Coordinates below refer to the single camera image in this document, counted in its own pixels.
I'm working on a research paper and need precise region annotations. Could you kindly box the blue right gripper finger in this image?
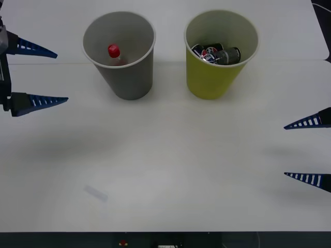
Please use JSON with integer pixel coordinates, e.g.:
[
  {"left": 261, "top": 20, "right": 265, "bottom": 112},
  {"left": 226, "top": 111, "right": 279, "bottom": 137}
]
[
  {"left": 283, "top": 106, "right": 331, "bottom": 130},
  {"left": 283, "top": 172, "right": 331, "bottom": 193}
]

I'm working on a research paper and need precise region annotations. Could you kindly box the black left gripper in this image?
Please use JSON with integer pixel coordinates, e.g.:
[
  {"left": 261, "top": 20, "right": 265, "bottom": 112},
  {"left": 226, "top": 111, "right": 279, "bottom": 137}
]
[{"left": 0, "top": 30, "right": 69, "bottom": 118}]

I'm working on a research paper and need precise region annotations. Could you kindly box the clear bottle with red cap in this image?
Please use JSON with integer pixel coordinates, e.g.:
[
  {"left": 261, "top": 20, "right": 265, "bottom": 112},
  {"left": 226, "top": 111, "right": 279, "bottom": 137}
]
[{"left": 107, "top": 43, "right": 129, "bottom": 67}]

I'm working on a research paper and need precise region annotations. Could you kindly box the grey plastic bin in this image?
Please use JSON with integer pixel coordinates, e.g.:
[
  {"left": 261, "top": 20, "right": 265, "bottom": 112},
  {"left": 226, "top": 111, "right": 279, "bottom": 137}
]
[{"left": 82, "top": 11, "right": 157, "bottom": 101}]

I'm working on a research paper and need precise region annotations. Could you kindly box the dark grey can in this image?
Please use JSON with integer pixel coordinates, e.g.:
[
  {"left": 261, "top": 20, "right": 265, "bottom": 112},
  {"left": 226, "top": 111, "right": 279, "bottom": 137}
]
[{"left": 213, "top": 46, "right": 242, "bottom": 66}]

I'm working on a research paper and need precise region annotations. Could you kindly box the yellow-green plastic bin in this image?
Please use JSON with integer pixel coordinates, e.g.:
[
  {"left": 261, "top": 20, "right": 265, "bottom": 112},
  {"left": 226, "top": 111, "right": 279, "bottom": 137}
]
[{"left": 183, "top": 9, "right": 260, "bottom": 101}]

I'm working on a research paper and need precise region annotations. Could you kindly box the black can red-blue print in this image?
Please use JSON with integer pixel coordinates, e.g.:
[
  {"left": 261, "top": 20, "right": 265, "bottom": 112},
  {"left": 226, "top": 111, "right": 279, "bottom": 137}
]
[
  {"left": 201, "top": 43, "right": 224, "bottom": 64},
  {"left": 191, "top": 43, "right": 207, "bottom": 59}
]

